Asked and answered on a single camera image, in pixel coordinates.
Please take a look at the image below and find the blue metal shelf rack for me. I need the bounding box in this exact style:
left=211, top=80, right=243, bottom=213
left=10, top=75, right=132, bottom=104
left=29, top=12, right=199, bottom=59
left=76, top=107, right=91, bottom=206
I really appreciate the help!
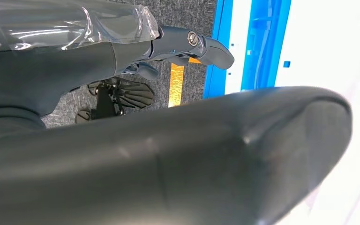
left=203, top=0, right=233, bottom=100

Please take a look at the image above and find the white plastic crate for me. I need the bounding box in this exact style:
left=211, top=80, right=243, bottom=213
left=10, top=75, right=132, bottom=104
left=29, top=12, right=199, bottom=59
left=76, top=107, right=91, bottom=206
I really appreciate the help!
left=225, top=0, right=252, bottom=94
left=274, top=0, right=360, bottom=225

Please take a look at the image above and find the yellow floor tape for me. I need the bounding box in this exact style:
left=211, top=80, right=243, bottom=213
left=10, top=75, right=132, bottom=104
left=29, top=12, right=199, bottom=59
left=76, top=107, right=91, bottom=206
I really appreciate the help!
left=167, top=57, right=203, bottom=108

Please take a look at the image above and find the black robot left foot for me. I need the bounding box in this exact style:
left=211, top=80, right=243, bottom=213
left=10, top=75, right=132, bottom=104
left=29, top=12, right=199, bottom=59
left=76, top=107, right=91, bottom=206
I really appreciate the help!
left=75, top=77, right=155, bottom=125

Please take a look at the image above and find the blue plastic crate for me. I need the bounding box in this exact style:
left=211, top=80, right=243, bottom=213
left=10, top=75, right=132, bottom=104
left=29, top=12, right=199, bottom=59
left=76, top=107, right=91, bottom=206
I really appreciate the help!
left=241, top=0, right=293, bottom=92

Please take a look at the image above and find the clear plastic film wrap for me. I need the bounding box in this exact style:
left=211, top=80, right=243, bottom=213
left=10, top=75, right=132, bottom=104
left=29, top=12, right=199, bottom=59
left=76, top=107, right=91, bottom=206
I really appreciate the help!
left=0, top=0, right=160, bottom=61

